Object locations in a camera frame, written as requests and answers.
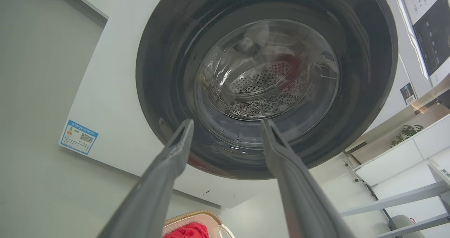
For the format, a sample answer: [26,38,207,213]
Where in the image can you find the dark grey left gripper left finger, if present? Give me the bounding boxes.
[98,118,194,238]

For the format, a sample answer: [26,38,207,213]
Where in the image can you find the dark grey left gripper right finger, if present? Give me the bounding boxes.
[261,120,356,238]

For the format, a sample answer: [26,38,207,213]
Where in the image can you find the cream perforated plastic laundry basket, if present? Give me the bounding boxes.
[162,210,235,238]

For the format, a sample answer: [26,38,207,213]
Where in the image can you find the red and white garment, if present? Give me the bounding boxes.
[164,222,210,238]

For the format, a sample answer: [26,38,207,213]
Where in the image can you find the blue energy label sticker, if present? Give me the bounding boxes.
[59,120,99,156]

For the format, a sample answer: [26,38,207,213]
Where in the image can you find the grey rounded seat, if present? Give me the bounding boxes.
[388,215,417,231]

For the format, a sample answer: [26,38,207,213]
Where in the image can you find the white cabinet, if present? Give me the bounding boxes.
[353,114,450,187]

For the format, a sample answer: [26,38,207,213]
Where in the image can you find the white front-load washing machine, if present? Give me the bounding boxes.
[58,0,450,209]

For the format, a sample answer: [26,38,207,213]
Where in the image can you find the round dark glass washer door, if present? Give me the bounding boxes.
[136,0,399,180]

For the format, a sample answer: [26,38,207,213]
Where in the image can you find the green potted plant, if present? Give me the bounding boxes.
[390,124,424,148]

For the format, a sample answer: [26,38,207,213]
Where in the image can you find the small black and white sticker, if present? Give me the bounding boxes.
[400,83,417,105]

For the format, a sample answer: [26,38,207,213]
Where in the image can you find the black washer control panel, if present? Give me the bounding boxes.
[412,0,450,77]

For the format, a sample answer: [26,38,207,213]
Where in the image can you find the grey metal frame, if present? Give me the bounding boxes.
[340,162,450,238]

